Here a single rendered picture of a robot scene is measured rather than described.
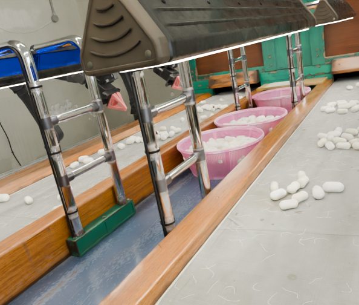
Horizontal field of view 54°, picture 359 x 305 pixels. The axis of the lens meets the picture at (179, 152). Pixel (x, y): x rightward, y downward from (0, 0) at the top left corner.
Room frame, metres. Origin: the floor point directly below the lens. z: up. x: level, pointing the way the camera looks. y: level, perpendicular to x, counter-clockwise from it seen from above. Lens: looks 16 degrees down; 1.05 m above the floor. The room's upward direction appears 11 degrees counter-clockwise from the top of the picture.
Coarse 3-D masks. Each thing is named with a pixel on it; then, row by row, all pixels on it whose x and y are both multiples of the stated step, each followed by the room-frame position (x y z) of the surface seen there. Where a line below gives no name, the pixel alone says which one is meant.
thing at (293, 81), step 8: (336, 0) 1.27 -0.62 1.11; (312, 8) 1.46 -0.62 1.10; (296, 32) 1.49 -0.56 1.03; (288, 40) 1.36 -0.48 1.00; (296, 40) 1.49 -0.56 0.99; (288, 48) 1.36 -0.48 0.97; (296, 48) 1.44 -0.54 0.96; (288, 56) 1.37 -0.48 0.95; (296, 56) 1.50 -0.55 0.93; (288, 64) 1.37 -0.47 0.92; (296, 80) 1.40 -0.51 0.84; (304, 80) 1.50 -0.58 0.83; (296, 88) 1.37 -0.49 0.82; (304, 88) 1.49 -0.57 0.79; (296, 96) 1.36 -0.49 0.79; (304, 96) 1.49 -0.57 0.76; (296, 104) 1.36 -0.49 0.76
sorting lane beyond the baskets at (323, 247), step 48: (336, 96) 1.46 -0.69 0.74; (288, 144) 0.95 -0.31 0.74; (288, 192) 0.64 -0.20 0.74; (336, 192) 0.60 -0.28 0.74; (240, 240) 0.50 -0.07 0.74; (288, 240) 0.48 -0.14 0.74; (336, 240) 0.45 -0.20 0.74; (192, 288) 0.41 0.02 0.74; (240, 288) 0.39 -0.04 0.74; (288, 288) 0.37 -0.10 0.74; (336, 288) 0.36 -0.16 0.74
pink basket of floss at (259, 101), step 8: (280, 88) 1.77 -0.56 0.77; (288, 88) 1.75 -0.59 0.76; (256, 96) 1.73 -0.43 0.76; (272, 96) 1.77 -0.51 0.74; (288, 96) 1.52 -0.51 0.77; (256, 104) 1.65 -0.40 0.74; (264, 104) 1.58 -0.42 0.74; (272, 104) 1.55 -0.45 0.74; (280, 104) 1.54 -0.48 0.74; (288, 104) 1.53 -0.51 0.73; (288, 112) 1.54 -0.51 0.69
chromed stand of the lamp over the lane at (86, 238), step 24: (0, 48) 0.70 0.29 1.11; (24, 48) 0.68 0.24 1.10; (48, 48) 0.86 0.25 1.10; (24, 72) 0.68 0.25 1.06; (96, 96) 0.81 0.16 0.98; (48, 120) 0.68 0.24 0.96; (48, 144) 0.68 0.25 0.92; (72, 192) 0.69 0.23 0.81; (120, 192) 0.81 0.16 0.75; (72, 216) 0.68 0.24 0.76; (120, 216) 0.78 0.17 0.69; (72, 240) 0.67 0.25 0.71; (96, 240) 0.71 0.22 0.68
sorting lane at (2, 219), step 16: (224, 96) 2.05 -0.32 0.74; (208, 112) 1.66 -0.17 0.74; (160, 144) 1.23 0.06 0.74; (128, 160) 1.10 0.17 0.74; (48, 176) 1.09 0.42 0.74; (80, 176) 1.02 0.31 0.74; (96, 176) 0.99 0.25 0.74; (16, 192) 0.99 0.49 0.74; (32, 192) 0.96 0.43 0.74; (48, 192) 0.93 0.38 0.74; (80, 192) 0.88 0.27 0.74; (0, 208) 0.88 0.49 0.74; (16, 208) 0.85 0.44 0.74; (32, 208) 0.83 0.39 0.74; (48, 208) 0.81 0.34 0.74; (0, 224) 0.77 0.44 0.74; (16, 224) 0.75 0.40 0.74; (0, 240) 0.68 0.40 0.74
